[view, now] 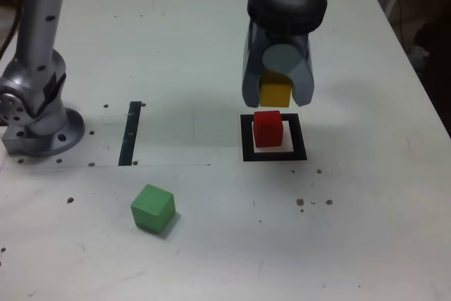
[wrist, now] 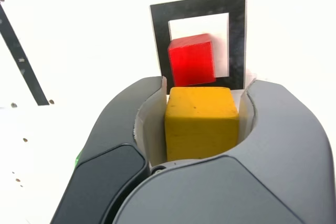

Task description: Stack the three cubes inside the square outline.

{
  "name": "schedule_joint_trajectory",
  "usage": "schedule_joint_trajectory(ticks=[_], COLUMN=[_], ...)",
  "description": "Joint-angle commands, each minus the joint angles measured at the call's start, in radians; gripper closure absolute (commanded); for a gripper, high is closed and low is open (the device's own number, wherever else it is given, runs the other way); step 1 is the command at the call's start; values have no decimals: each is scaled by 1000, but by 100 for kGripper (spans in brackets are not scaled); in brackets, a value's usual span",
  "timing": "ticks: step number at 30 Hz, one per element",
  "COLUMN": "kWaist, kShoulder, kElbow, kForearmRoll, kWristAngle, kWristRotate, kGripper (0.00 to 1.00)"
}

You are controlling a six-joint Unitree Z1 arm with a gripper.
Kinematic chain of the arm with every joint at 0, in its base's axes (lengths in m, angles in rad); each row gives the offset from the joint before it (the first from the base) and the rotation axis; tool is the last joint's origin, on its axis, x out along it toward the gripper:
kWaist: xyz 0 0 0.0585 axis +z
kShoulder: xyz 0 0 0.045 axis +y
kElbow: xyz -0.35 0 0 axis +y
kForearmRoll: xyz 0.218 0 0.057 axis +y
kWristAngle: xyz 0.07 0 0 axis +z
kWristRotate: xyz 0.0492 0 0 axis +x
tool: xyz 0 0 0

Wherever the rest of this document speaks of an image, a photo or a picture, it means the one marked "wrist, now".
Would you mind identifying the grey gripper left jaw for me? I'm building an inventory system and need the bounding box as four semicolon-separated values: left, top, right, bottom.
49;76;170;224

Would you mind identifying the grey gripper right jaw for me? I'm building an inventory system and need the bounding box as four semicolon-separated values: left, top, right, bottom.
112;78;330;224

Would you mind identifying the yellow cube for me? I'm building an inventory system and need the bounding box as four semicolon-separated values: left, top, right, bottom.
164;87;240;162

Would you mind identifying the red cube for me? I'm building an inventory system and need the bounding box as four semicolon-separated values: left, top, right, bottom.
167;34;217;88

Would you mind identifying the black tape square outline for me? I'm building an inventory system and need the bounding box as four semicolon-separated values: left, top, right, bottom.
149;0;248;95

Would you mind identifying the black tape strip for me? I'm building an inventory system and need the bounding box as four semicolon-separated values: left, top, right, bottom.
0;3;50;106

